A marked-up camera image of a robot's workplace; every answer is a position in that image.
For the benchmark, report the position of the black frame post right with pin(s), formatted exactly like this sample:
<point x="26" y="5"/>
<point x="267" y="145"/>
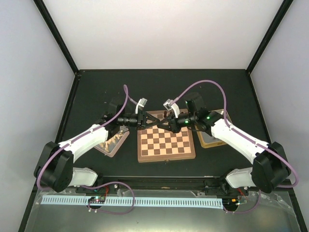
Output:
<point x="279" y="16"/>

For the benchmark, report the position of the light wooden chess pieces pile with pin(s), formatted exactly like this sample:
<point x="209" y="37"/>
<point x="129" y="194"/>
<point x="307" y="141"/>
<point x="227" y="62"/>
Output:
<point x="109" y="145"/>

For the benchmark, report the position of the pink metal tin tray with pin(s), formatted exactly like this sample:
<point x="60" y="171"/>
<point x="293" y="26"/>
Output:
<point x="117" y="147"/>

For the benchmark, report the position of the black frame post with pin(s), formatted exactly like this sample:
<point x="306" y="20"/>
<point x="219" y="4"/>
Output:
<point x="279" y="16"/>
<point x="56" y="34"/>

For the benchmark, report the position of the circuit board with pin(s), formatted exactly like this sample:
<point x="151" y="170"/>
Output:
<point x="97" y="199"/>
<point x="234" y="201"/>

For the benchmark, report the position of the gold metal tin tray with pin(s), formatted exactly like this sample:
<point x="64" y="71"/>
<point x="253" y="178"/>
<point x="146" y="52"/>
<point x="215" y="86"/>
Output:
<point x="212" y="140"/>

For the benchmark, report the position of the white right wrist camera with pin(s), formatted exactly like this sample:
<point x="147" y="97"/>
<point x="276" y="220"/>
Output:
<point x="171" y="106"/>

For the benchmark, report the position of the right circuit board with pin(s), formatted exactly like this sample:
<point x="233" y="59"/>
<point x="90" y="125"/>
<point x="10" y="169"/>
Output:
<point x="234" y="201"/>

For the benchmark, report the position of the black frame post left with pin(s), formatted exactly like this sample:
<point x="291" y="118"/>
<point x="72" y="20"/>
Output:
<point x="56" y="34"/>

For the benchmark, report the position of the light blue cable duct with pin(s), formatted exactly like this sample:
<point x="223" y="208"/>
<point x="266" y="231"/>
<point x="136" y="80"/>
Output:
<point x="136" y="202"/>

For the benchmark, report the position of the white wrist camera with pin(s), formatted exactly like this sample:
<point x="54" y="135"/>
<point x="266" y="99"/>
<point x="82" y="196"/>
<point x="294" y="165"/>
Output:
<point x="140" y="105"/>
<point x="171" y="106"/>

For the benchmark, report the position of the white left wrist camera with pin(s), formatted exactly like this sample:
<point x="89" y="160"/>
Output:
<point x="140" y="105"/>

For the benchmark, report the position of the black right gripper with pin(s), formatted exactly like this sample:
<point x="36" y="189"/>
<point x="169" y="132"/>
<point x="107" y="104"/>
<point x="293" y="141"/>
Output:
<point x="173" y="126"/>

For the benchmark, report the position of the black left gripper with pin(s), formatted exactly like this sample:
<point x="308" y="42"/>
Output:
<point x="141" y="120"/>

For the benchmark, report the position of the black mounting rail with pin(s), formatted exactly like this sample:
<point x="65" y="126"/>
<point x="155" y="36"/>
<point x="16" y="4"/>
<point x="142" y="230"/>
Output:
<point x="209" y="185"/>

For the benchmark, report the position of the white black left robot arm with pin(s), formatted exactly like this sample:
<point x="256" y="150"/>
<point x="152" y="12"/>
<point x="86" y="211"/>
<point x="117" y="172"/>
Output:
<point x="55" y="169"/>

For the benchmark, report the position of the wooden chess board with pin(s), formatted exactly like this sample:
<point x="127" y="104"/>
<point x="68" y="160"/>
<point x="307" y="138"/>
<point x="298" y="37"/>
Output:
<point x="155" y="144"/>

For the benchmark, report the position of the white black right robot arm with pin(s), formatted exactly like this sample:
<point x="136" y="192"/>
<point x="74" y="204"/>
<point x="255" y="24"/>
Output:
<point x="268" y="168"/>

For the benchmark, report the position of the left circuit board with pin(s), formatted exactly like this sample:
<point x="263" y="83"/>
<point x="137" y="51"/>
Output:
<point x="97" y="199"/>

